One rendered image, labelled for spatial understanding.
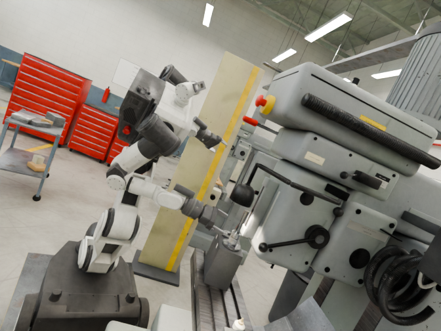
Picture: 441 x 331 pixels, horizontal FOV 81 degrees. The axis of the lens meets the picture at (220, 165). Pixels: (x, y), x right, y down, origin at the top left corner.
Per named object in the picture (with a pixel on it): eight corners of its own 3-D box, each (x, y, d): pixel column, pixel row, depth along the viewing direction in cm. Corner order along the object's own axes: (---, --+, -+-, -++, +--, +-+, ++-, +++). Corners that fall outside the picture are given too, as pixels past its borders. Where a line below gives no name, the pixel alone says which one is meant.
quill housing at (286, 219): (254, 261, 78) (302, 166, 74) (241, 231, 99) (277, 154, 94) (308, 279, 82) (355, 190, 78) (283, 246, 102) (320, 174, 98)
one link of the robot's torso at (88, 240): (77, 251, 156) (84, 232, 154) (111, 255, 166) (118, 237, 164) (75, 274, 138) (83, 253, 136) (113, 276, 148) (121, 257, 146)
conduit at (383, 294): (370, 318, 66) (410, 249, 64) (335, 279, 82) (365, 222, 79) (423, 336, 70) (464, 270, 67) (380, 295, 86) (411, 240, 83)
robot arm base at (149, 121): (130, 136, 93) (154, 116, 91) (134, 124, 104) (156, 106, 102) (160, 164, 100) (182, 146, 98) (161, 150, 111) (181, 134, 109)
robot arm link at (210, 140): (207, 153, 166) (193, 143, 159) (207, 142, 172) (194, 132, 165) (221, 144, 160) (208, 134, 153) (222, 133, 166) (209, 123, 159)
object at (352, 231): (315, 275, 80) (354, 201, 76) (285, 238, 104) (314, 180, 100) (363, 292, 84) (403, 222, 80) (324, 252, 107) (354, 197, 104)
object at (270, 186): (241, 236, 85) (269, 178, 83) (239, 230, 89) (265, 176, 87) (252, 240, 86) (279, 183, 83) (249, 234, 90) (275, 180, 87)
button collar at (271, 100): (264, 112, 77) (272, 93, 76) (258, 112, 83) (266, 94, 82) (269, 115, 77) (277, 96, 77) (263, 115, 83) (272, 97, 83)
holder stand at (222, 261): (203, 282, 118) (220, 245, 116) (204, 258, 140) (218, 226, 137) (226, 291, 119) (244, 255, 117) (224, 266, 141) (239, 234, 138)
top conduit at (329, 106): (304, 104, 64) (310, 91, 64) (297, 105, 68) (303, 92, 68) (438, 171, 73) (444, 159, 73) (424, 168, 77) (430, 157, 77)
